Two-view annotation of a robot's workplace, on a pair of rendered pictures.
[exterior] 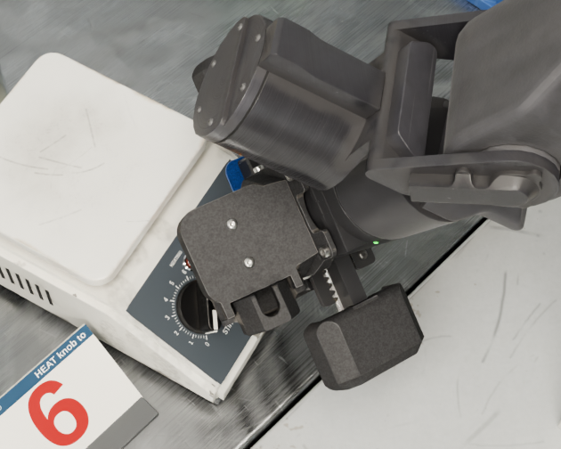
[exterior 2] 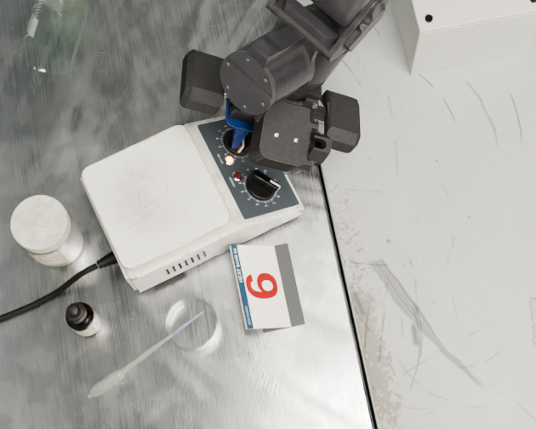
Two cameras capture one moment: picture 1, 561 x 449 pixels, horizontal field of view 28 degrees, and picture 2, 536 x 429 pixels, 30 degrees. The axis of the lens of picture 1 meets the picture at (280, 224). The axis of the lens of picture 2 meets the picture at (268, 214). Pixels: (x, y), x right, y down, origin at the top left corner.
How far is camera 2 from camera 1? 0.47 m
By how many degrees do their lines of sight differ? 19
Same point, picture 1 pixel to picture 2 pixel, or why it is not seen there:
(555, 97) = not seen: outside the picture
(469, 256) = not seen: hidden behind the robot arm
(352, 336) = (340, 124)
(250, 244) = (288, 134)
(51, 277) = (203, 243)
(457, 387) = (364, 105)
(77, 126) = (137, 182)
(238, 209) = (271, 128)
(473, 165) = (362, 19)
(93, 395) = (262, 265)
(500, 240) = not seen: hidden behind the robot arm
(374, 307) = (333, 107)
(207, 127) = (263, 107)
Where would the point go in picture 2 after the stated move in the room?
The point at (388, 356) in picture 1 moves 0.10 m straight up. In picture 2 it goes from (356, 117) to (361, 74)
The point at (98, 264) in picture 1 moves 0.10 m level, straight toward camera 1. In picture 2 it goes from (219, 214) to (315, 244)
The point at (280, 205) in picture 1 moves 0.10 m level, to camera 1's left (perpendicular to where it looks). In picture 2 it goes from (281, 109) to (212, 189)
